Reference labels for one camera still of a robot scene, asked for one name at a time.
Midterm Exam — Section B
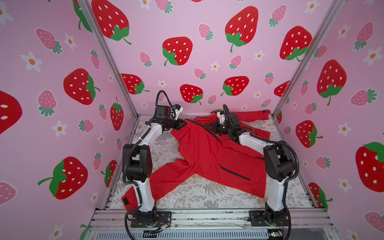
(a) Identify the red zip-up jacket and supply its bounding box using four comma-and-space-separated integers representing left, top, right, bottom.
121, 109, 272, 211

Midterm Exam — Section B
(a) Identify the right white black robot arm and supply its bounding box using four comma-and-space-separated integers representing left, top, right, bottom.
213, 104, 300, 240

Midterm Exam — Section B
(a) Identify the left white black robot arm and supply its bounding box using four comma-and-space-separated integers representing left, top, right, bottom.
122, 90, 186, 240

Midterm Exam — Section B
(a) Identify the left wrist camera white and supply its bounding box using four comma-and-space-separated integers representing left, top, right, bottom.
174, 104, 183, 118

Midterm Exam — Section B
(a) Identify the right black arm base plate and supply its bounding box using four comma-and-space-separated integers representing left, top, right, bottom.
248, 210, 291, 227

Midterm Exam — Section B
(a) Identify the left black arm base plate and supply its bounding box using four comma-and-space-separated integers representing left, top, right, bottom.
131, 211, 172, 228

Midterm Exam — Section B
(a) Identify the aluminium front rail frame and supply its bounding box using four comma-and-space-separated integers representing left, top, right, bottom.
82, 209, 341, 240

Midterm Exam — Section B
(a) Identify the left aluminium corner post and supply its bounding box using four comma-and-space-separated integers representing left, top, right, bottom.
78, 0, 139, 120

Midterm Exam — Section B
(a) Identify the aluminium corner post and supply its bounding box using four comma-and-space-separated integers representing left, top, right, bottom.
78, 0, 139, 120
272, 0, 345, 120

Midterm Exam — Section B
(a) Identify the right aluminium corner post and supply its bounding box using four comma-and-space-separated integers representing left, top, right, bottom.
272, 0, 345, 120

